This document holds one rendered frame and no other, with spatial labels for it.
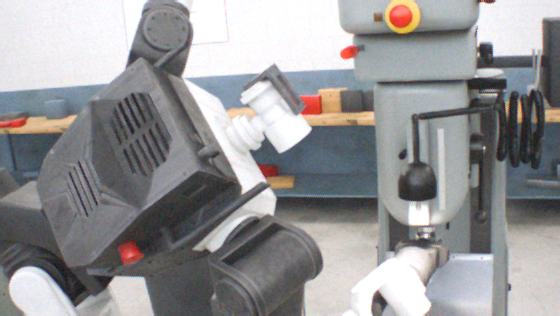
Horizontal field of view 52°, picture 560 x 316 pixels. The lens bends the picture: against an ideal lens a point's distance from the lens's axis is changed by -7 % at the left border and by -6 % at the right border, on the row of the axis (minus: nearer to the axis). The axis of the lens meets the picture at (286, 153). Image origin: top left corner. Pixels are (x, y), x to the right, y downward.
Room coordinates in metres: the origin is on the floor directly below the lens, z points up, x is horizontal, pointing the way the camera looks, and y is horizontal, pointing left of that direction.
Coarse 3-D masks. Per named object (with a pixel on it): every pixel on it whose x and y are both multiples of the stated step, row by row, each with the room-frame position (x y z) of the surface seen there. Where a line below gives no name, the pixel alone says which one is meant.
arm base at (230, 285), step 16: (256, 224) 0.88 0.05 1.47; (272, 224) 0.88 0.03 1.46; (288, 224) 0.87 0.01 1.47; (240, 240) 0.84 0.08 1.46; (256, 240) 0.85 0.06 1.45; (304, 240) 0.84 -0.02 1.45; (208, 256) 0.81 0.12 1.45; (224, 256) 0.81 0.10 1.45; (240, 256) 0.83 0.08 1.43; (320, 256) 0.84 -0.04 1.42; (224, 272) 0.78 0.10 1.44; (240, 272) 0.77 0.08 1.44; (320, 272) 0.85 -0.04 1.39; (224, 288) 0.78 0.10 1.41; (240, 288) 0.75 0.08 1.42; (256, 288) 0.75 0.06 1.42; (224, 304) 0.79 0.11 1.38; (240, 304) 0.76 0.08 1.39; (256, 304) 0.75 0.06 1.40
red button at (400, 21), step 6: (396, 6) 1.01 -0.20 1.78; (402, 6) 1.00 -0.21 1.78; (390, 12) 1.01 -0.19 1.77; (396, 12) 1.00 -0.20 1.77; (402, 12) 1.00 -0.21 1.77; (408, 12) 1.00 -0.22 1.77; (390, 18) 1.01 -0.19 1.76; (396, 18) 1.00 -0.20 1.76; (402, 18) 1.00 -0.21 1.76; (408, 18) 1.00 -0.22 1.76; (396, 24) 1.01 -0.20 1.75; (402, 24) 1.00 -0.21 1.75; (408, 24) 1.00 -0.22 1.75
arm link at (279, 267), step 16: (272, 240) 0.84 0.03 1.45; (288, 240) 0.84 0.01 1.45; (256, 256) 0.81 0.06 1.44; (272, 256) 0.81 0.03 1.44; (288, 256) 0.81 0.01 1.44; (304, 256) 0.82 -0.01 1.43; (256, 272) 0.78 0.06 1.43; (272, 272) 0.78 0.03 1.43; (288, 272) 0.80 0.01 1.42; (304, 272) 0.82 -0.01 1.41; (272, 288) 0.77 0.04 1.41; (288, 288) 0.79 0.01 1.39; (304, 288) 0.84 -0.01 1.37; (272, 304) 0.77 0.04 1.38; (288, 304) 0.81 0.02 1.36; (304, 304) 0.86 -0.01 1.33
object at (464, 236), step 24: (480, 72) 1.77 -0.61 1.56; (480, 96) 1.57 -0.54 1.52; (480, 120) 1.56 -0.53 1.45; (384, 216) 1.66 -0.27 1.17; (456, 216) 1.59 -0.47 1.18; (504, 216) 1.58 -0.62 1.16; (384, 240) 1.67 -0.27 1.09; (456, 240) 1.59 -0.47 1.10; (480, 240) 1.56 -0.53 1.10; (504, 240) 1.58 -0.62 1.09; (504, 264) 1.58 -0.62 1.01; (504, 288) 1.59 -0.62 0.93; (504, 312) 1.59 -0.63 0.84
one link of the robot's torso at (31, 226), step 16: (0, 176) 0.98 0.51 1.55; (0, 192) 0.96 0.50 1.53; (16, 192) 0.98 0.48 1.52; (32, 192) 0.99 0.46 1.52; (0, 208) 0.92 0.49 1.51; (16, 208) 0.92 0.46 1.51; (32, 208) 0.92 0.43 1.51; (0, 224) 0.92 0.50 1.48; (16, 224) 0.92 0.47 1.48; (32, 224) 0.92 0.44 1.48; (48, 224) 0.91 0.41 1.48; (0, 240) 0.92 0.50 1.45; (16, 240) 0.92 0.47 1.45; (32, 240) 0.92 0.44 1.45; (48, 240) 0.91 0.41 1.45; (0, 256) 0.93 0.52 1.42; (80, 272) 0.91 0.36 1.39; (96, 288) 0.91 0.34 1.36
